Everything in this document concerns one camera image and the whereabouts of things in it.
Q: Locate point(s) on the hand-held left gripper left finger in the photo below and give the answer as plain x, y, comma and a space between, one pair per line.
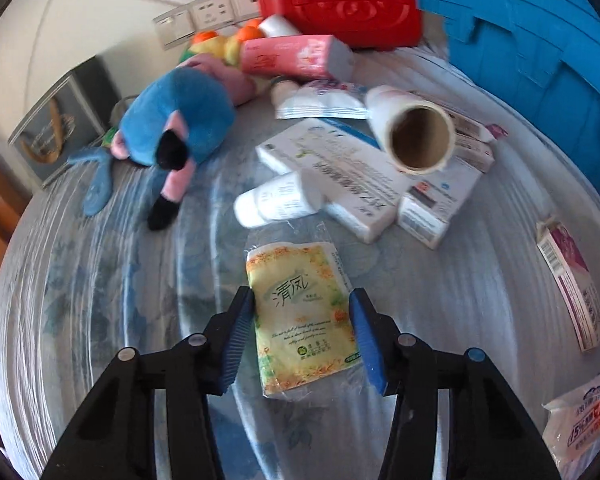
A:
237, 340

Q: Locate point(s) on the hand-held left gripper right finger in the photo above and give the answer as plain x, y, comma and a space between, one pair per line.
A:
367, 345

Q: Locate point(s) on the yellow floral tissue pack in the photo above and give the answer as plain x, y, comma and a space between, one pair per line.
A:
300, 320

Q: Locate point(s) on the pink tissue pack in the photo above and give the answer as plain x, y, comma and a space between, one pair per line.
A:
290, 57

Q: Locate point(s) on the white plastic bottle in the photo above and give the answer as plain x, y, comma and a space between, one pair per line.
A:
275, 200

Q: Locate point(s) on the white and blue box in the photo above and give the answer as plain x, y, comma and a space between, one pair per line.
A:
435, 205

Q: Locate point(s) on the large white medicine box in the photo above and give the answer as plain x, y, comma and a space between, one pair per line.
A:
340, 175

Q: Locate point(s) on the purple and white box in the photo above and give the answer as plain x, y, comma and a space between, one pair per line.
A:
575, 285

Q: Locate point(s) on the small white box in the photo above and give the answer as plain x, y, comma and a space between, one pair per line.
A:
475, 147

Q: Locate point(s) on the cardboard tube roll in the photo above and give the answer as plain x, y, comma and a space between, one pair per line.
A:
410, 120

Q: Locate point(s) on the white printed plastic packet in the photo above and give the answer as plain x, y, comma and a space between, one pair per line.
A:
585, 425

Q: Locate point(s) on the blue pig plush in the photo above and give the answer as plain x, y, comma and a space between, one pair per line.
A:
180, 115

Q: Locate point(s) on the white wet wipes packet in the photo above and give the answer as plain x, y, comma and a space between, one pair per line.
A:
320, 100

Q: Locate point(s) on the dark box with gold print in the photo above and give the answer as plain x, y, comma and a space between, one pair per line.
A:
55, 130

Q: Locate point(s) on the green and orange plush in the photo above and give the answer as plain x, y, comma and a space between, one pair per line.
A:
212, 42

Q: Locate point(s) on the white tube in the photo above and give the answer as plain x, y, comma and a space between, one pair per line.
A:
277, 25

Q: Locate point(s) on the blue foam board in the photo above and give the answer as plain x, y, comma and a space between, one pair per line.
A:
540, 60

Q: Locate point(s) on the red plastic carry case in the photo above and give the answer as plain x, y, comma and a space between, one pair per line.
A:
345, 0

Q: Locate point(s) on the white wall socket panel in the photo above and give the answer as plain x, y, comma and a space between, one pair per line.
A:
205, 15

